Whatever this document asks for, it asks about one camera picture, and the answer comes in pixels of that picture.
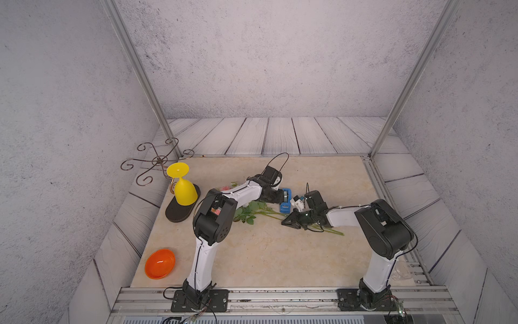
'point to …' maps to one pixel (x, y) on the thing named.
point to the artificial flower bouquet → (255, 209)
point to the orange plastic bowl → (159, 264)
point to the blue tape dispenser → (284, 207)
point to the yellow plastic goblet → (184, 192)
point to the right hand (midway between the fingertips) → (283, 224)
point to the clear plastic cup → (402, 269)
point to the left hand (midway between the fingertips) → (285, 200)
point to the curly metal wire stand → (162, 158)
